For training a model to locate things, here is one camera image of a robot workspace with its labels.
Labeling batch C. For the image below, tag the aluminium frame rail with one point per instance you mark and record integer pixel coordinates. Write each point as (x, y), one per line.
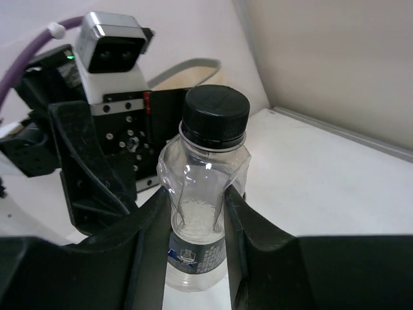
(373, 143)

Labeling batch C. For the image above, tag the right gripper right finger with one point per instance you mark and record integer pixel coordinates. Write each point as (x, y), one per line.
(269, 268)

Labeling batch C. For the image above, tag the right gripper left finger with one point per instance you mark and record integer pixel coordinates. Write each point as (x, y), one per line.
(120, 267)

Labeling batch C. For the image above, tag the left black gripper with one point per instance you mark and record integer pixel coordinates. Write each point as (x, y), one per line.
(97, 176)

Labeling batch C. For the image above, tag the beige bin with grey rim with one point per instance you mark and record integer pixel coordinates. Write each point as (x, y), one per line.
(190, 73)

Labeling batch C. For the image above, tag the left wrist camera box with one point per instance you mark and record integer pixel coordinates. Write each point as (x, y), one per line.
(106, 52)

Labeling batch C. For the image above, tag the black cap small bottle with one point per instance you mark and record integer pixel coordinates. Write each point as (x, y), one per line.
(196, 167)

